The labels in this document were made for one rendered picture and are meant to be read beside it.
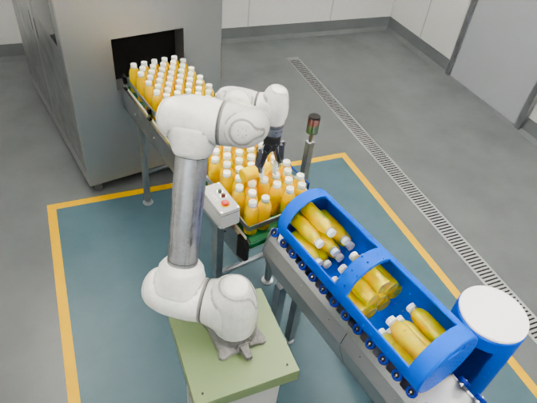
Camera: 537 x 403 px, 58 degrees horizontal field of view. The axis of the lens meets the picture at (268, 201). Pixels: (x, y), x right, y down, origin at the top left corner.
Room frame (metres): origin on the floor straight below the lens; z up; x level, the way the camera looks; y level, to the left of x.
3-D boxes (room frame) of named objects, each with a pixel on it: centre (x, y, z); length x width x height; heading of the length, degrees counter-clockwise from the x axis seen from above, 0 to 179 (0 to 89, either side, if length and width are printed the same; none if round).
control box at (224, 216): (1.65, 0.22, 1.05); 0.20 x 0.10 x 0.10; 38
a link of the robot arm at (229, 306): (0.98, 0.08, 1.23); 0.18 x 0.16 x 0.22; 83
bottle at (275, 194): (1.82, -0.03, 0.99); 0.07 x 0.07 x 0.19
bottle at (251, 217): (1.66, 0.07, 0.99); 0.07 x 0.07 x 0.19
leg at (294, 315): (1.66, -0.23, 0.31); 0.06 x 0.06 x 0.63; 38
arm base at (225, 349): (0.97, 0.06, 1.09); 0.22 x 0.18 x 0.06; 32
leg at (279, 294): (1.57, -0.12, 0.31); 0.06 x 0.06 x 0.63; 38
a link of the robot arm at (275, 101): (1.71, 0.03, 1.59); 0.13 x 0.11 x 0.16; 83
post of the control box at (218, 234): (1.65, 0.22, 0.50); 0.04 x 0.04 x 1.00; 38
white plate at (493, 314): (1.24, -0.96, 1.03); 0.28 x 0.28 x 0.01
